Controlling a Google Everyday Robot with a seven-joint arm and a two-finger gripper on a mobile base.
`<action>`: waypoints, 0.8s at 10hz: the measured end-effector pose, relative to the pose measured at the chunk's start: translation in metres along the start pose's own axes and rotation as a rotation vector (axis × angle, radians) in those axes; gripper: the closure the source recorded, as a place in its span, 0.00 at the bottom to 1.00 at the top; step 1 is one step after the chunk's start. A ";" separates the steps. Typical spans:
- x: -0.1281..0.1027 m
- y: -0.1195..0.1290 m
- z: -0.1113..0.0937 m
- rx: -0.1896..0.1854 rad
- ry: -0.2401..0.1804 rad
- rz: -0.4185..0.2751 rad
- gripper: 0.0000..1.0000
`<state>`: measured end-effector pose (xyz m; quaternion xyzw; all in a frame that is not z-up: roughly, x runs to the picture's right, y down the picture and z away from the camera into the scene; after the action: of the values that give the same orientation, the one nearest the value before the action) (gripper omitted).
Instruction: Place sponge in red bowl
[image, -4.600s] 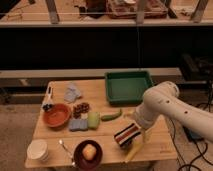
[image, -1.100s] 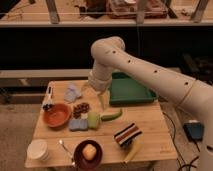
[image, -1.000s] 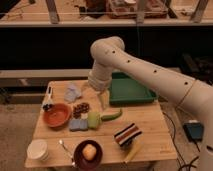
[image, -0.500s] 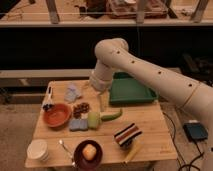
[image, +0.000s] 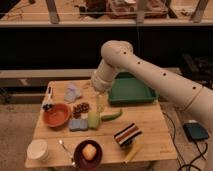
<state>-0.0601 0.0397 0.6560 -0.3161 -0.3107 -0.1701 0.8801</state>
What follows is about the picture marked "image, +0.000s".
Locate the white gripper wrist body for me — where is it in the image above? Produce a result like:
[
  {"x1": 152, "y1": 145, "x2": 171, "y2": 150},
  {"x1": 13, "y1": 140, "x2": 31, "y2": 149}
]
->
[{"x1": 91, "y1": 69, "x2": 115, "y2": 93}]

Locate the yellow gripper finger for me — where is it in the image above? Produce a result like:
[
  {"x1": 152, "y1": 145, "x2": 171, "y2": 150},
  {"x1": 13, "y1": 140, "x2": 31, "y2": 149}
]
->
[{"x1": 96, "y1": 93, "x2": 105, "y2": 113}]

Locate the blue sponge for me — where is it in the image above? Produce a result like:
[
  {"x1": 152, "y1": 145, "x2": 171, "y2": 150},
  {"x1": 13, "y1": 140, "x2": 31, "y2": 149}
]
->
[{"x1": 69, "y1": 119, "x2": 88, "y2": 131}]

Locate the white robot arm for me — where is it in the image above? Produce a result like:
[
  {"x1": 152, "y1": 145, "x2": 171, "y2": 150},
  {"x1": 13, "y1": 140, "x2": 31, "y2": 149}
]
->
[{"x1": 91, "y1": 40, "x2": 213, "y2": 171}]

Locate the red bowl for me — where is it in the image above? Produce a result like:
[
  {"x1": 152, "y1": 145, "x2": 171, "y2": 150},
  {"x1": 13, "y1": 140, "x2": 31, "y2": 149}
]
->
[{"x1": 42, "y1": 103, "x2": 71, "y2": 128}]

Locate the green chili pepper toy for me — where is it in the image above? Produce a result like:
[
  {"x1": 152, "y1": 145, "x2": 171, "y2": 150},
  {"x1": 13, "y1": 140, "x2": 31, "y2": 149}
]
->
[{"x1": 101, "y1": 109, "x2": 123, "y2": 122}]

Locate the light green block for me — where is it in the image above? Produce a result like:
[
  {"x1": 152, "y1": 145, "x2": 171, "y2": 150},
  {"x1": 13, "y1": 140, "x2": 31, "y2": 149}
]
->
[{"x1": 87, "y1": 112, "x2": 100, "y2": 129}]

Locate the brown grape cluster toy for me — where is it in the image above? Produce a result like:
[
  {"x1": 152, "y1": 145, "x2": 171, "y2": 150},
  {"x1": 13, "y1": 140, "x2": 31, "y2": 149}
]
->
[{"x1": 73, "y1": 102, "x2": 90, "y2": 118}]

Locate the green plastic tray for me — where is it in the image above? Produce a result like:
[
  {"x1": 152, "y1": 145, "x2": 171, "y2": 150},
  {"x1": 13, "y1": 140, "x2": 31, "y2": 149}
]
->
[{"x1": 108, "y1": 72, "x2": 158, "y2": 105}]

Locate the light blue crumpled cloth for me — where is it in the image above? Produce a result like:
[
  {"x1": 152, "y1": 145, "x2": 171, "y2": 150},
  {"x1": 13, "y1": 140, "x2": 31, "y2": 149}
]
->
[{"x1": 64, "y1": 83, "x2": 82, "y2": 103}]

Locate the striped cloth block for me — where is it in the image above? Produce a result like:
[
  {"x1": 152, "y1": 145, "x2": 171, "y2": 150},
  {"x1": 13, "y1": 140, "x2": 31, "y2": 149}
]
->
[{"x1": 114, "y1": 123, "x2": 141, "y2": 147}]

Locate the yellow apple toy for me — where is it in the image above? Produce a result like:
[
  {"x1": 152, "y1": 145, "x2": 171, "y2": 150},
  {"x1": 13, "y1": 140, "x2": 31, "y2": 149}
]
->
[{"x1": 82, "y1": 144, "x2": 97, "y2": 161}]

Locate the metal spoon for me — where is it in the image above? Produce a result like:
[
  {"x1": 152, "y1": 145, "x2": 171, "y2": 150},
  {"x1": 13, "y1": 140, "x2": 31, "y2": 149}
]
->
[{"x1": 59, "y1": 139, "x2": 76, "y2": 167}]

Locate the dark maroon plate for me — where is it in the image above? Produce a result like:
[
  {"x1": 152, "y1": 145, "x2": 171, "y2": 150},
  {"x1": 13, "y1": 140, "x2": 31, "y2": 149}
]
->
[{"x1": 74, "y1": 140, "x2": 103, "y2": 171}]

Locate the white cup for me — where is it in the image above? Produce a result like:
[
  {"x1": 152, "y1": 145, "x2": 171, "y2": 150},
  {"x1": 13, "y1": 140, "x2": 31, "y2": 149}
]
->
[{"x1": 27, "y1": 139, "x2": 49, "y2": 161}]

